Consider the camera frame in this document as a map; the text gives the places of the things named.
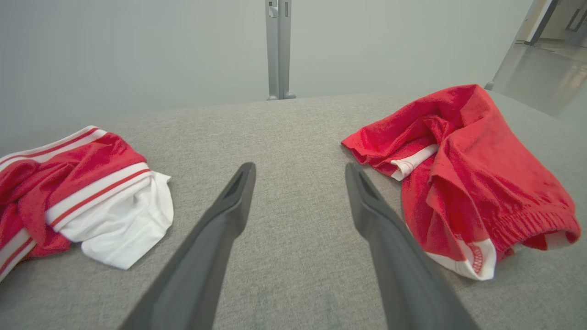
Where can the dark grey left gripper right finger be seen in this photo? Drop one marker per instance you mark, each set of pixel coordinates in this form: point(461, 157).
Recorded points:
point(399, 270)

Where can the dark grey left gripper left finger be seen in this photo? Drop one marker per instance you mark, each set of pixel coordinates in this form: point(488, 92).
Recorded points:
point(202, 256)

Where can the red shorts with white trim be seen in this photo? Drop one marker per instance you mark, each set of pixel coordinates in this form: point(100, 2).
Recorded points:
point(481, 174)

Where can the red jersey with white sleeves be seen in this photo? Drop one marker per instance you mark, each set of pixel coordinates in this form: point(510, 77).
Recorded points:
point(91, 160)

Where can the grey metal partition post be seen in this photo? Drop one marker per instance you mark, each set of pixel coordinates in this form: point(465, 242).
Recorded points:
point(278, 55)

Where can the grey metal door frame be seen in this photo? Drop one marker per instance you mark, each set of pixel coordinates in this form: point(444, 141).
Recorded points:
point(534, 18)

